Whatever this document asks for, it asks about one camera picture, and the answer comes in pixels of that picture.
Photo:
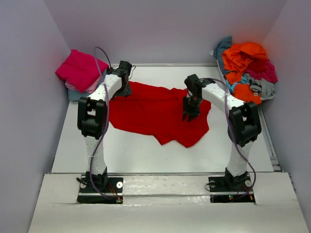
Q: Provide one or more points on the magenta folded t shirt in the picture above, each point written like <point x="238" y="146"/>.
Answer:
<point x="79" y="64"/>

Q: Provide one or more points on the white laundry basket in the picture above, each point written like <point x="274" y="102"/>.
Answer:
<point x="219" y="70"/>

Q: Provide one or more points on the orange t shirt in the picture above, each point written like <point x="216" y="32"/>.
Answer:
<point x="237" y="59"/>

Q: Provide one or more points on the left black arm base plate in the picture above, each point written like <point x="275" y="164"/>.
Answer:
<point x="111" y="194"/>

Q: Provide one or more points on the light blue t shirt in pile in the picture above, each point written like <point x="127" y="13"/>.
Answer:
<point x="231" y="87"/>

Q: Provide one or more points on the magenta t shirt in pile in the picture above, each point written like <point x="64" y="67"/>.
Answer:
<point x="269" y="74"/>

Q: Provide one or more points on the grey-blue folded t shirt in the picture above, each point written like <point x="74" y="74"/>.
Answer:
<point x="84" y="81"/>

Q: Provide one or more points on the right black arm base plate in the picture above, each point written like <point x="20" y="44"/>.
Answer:
<point x="222" y="193"/>

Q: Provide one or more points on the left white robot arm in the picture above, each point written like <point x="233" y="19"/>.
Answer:
<point x="93" y="120"/>

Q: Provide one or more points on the red t shirt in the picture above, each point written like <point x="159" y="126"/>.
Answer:
<point x="158" y="111"/>

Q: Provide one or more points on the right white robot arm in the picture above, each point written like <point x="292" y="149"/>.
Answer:
<point x="243" y="128"/>

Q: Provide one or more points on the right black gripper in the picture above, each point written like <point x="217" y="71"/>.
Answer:
<point x="191" y="107"/>

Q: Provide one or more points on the grey t shirt in pile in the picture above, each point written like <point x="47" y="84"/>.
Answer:
<point x="264" y="88"/>

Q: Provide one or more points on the teal-grey t shirt in pile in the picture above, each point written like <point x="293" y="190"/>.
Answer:
<point x="223" y="45"/>

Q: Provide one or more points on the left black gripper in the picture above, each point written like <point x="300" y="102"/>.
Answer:
<point x="125" y="90"/>

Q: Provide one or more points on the pink folded t shirt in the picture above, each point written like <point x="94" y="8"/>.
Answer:
<point x="90" y="89"/>

